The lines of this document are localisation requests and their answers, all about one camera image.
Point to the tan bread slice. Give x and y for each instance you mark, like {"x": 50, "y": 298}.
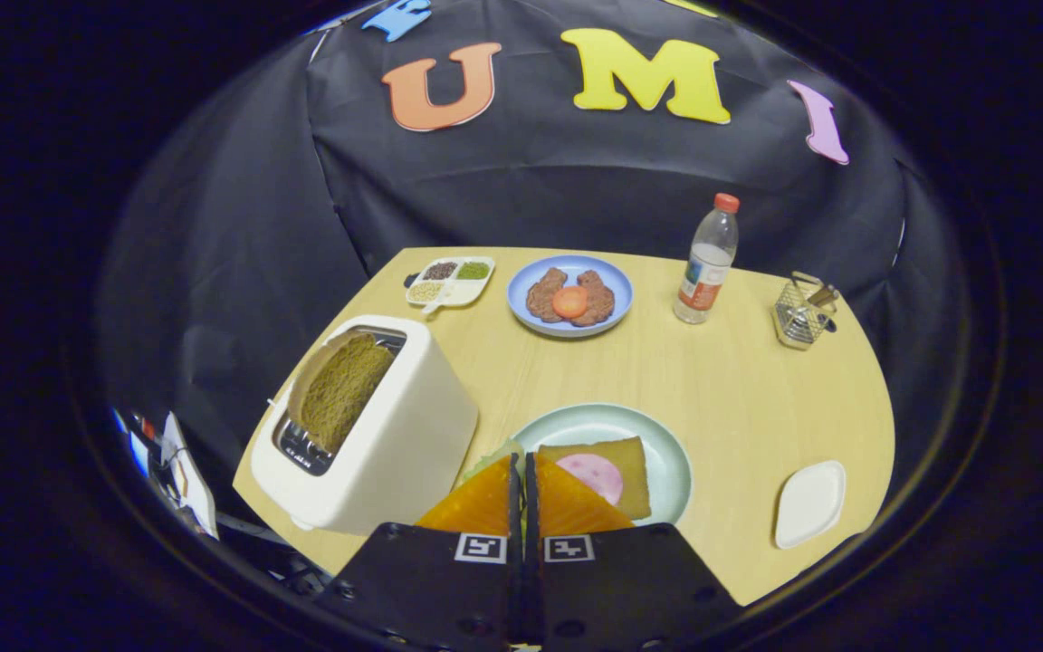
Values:
{"x": 635, "y": 480}

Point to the black backdrop cloth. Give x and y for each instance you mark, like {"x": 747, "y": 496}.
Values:
{"x": 531, "y": 190}

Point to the white toaster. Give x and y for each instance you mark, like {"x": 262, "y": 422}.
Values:
{"x": 404, "y": 435}

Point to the brown meat patty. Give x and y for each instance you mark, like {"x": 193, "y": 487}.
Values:
{"x": 600, "y": 301}
{"x": 544, "y": 294}

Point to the white divided seasoning tray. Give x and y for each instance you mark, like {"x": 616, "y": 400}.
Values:
{"x": 458, "y": 290}

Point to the dark brown toast slice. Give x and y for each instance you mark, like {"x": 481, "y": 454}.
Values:
{"x": 340, "y": 394}

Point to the blue plate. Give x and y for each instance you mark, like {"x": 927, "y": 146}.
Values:
{"x": 520, "y": 294}

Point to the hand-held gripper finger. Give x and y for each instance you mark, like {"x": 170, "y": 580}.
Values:
{"x": 532, "y": 589}
{"x": 515, "y": 589}

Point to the clear bottle with red cap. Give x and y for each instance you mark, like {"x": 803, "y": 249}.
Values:
{"x": 707, "y": 272}

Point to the small white square dish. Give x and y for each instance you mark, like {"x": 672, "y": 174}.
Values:
{"x": 809, "y": 503}

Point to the pale green plate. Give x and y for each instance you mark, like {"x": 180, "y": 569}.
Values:
{"x": 666, "y": 453}

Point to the red tomato slice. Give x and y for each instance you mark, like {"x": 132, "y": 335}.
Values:
{"x": 570, "y": 302}

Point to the pink ham slice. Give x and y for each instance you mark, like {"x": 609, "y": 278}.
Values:
{"x": 589, "y": 473}

